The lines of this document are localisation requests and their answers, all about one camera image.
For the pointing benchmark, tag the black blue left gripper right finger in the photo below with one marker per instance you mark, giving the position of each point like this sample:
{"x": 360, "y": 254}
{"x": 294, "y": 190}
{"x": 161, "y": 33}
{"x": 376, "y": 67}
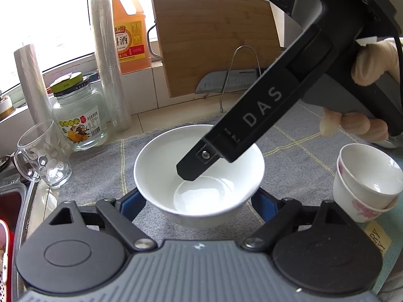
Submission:
{"x": 278, "y": 216}

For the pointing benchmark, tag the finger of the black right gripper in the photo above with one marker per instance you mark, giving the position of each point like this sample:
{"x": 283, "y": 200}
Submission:
{"x": 198, "y": 160}

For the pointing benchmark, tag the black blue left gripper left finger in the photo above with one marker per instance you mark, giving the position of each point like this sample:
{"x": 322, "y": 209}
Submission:
{"x": 118, "y": 215}

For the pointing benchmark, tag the white porcelain bowl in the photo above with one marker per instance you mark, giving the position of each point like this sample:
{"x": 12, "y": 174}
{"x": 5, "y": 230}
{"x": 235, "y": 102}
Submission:
{"x": 190, "y": 184}

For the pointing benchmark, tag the gloved right hand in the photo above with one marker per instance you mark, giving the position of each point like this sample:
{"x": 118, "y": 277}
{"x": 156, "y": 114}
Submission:
{"x": 372, "y": 62}

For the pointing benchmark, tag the grey checked table cloth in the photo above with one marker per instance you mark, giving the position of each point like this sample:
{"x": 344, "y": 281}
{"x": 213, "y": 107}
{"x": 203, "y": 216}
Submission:
{"x": 299, "y": 164}

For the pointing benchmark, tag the floral tea cup below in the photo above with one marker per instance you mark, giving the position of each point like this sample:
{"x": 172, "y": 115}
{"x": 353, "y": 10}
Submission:
{"x": 359, "y": 211}

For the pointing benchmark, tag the glass mug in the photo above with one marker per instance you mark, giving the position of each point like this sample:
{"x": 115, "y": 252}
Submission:
{"x": 39, "y": 155}

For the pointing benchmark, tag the red dish rack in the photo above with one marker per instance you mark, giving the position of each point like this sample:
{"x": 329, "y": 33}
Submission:
{"x": 12, "y": 201}

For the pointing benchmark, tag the glass jar with label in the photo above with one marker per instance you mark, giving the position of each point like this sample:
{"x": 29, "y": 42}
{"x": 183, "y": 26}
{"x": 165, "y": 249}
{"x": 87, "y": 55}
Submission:
{"x": 79, "y": 111}

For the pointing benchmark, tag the bamboo cutting board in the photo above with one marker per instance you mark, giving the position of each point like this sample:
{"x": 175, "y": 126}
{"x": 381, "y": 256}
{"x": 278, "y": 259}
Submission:
{"x": 197, "y": 37}

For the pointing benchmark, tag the orange cooking wine jug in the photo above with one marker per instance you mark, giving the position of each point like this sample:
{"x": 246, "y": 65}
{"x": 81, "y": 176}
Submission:
{"x": 130, "y": 35}

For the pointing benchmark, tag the stack of plastic cups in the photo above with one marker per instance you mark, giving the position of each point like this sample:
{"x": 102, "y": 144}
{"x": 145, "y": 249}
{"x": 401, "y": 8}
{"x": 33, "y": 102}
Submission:
{"x": 105, "y": 51}

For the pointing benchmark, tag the metal wire board stand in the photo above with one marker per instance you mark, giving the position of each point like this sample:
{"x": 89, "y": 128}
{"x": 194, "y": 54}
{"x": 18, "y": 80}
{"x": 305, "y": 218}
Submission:
{"x": 241, "y": 78}

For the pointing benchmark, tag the santoku knife black handle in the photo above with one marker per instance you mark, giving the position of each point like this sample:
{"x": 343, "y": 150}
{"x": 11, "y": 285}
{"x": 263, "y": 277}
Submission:
{"x": 213, "y": 82}

